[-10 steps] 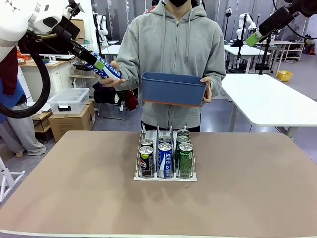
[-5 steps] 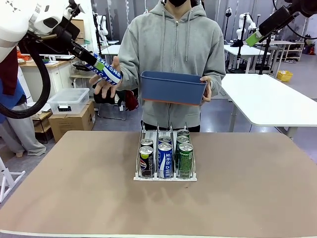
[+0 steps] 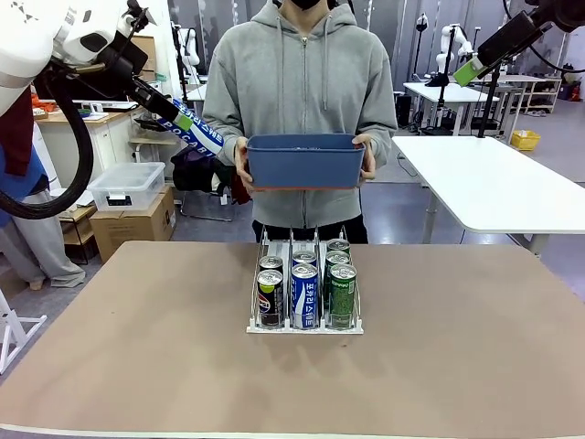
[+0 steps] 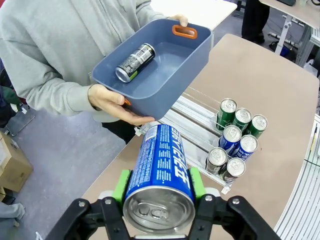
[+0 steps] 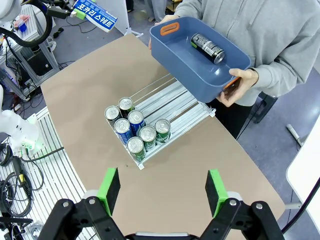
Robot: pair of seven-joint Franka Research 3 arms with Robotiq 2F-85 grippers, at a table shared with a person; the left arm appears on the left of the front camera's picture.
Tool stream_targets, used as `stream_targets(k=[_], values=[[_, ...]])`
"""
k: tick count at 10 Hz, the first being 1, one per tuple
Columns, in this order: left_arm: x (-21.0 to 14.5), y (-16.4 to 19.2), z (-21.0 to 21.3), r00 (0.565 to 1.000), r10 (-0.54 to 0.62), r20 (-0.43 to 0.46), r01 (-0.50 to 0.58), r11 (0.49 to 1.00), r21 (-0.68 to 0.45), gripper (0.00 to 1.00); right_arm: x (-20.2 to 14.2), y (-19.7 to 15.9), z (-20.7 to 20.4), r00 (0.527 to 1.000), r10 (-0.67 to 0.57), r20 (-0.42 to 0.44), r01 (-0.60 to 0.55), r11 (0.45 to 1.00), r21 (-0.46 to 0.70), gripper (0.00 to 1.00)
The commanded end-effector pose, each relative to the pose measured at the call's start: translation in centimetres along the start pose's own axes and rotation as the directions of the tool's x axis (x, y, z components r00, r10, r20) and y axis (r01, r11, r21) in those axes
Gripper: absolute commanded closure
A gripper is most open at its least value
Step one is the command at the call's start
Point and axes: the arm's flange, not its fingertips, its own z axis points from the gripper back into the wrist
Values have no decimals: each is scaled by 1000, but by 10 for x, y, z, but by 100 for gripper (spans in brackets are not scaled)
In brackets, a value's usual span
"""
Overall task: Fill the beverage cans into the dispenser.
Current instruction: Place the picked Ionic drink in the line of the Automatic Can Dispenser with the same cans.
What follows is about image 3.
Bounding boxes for person's right hand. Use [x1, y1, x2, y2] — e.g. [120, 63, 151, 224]
[235, 135, 256, 196]

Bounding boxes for white frame stand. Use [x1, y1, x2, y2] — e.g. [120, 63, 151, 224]
[0, 287, 49, 376]

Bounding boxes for brown cardboard box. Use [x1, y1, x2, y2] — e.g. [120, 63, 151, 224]
[89, 186, 177, 264]

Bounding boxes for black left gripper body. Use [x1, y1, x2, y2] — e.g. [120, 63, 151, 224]
[98, 38, 161, 111]

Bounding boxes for black stand pole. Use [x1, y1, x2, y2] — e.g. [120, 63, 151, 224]
[476, 68, 502, 139]

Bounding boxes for dark red cloth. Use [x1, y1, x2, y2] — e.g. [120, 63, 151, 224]
[229, 172, 251, 206]

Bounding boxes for white background table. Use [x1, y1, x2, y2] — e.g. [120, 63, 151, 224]
[402, 80, 502, 134]

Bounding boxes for yellow plastic basket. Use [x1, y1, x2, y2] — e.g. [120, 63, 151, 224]
[510, 130, 542, 152]

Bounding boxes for blue plastic bin orange handles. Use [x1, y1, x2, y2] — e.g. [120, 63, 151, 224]
[246, 133, 367, 191]

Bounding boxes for person's left hand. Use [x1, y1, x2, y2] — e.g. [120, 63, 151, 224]
[352, 133, 377, 187]

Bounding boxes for black thin cable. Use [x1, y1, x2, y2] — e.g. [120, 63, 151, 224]
[502, 0, 585, 74]

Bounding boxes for wooden shelf table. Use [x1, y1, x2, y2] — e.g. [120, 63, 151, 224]
[497, 72, 563, 115]

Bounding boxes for black corrugated cable hose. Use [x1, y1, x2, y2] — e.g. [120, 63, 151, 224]
[0, 59, 95, 220]

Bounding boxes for large white table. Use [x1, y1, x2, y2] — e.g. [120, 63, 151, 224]
[391, 135, 585, 255]

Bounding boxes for person's left forearm grey sleeve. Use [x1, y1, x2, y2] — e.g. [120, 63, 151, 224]
[363, 98, 399, 168]

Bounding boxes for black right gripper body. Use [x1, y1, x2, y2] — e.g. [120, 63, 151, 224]
[495, 9, 550, 59]

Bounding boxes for white wire can dispenser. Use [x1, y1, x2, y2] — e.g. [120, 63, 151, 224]
[246, 225, 366, 335]

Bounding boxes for clear plastic storage box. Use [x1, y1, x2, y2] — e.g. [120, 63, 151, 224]
[86, 161, 166, 212]

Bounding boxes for bystander in grey trousers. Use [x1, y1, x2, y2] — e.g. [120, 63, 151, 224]
[0, 89, 87, 290]

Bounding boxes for black chair with bag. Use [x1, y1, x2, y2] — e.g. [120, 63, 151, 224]
[171, 145, 239, 223]

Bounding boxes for person's right forearm grey sleeve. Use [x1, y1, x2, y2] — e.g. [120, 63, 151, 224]
[202, 102, 246, 162]

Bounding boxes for black light stand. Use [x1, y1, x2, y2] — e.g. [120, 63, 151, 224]
[413, 11, 431, 134]

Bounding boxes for wooden desk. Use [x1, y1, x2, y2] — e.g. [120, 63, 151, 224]
[34, 102, 141, 193]

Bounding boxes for grey zip hoodie torso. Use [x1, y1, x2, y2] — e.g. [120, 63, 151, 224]
[202, 0, 399, 230]

